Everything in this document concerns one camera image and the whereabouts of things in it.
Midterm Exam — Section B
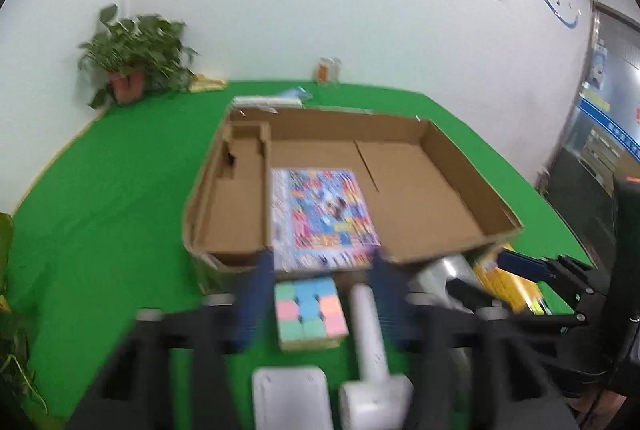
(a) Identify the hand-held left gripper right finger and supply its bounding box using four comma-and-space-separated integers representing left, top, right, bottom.
370, 255, 568, 430

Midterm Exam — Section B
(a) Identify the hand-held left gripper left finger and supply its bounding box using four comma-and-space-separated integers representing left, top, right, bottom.
67, 250, 278, 430

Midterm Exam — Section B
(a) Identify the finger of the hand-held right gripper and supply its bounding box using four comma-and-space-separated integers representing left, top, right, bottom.
445, 279, 588, 333
499, 250, 608, 311

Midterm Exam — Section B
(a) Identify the yellow can with black lid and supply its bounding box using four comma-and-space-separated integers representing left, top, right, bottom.
472, 250, 551, 315

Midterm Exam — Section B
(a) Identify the white paper roll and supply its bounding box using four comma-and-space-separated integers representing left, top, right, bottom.
339, 284, 415, 430

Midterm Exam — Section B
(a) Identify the pastel puzzle cube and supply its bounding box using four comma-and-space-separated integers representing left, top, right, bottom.
274, 277, 349, 352

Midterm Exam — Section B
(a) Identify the silver metal can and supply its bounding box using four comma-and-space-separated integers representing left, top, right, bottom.
407, 254, 481, 311

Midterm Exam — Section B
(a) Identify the white rectangular device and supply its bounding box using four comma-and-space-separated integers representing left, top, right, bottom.
251, 366, 335, 430

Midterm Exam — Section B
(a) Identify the cardboard box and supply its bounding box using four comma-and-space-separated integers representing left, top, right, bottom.
181, 106, 525, 295

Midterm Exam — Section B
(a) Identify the glass door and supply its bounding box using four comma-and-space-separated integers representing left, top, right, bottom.
537, 2, 640, 211

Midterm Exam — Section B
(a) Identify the green tablecloth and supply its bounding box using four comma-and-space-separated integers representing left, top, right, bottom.
0, 80, 596, 430

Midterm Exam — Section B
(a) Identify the yellow cloth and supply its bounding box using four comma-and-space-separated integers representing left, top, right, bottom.
189, 74, 227, 93

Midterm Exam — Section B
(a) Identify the glass jar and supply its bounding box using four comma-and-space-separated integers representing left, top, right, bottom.
314, 56, 343, 84

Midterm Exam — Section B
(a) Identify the large-leaf green plant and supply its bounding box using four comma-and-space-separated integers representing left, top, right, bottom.
0, 212, 48, 416

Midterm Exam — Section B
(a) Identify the potted green plant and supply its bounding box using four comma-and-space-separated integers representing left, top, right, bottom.
77, 4, 198, 109

